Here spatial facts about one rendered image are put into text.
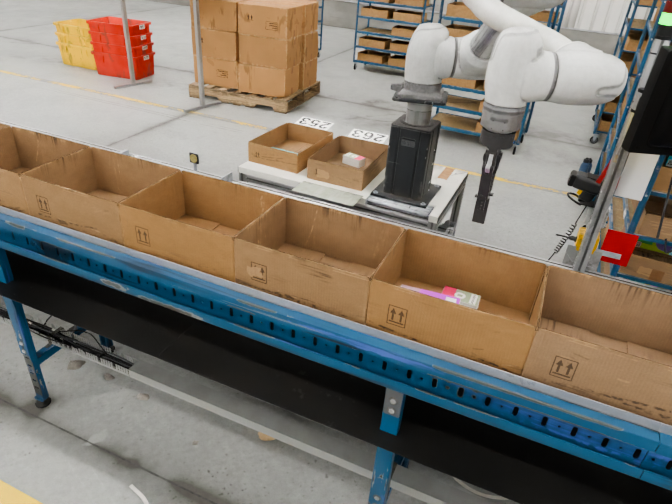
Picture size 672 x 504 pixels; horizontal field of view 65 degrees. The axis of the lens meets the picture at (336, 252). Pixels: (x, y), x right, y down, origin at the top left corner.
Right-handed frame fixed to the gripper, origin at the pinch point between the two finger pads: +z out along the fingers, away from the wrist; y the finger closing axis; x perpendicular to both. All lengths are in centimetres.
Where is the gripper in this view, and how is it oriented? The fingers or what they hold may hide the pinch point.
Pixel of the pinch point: (481, 209)
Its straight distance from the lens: 135.2
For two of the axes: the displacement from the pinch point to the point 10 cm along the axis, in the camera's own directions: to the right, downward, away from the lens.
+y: -4.0, 4.5, -8.0
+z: -0.6, 8.6, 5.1
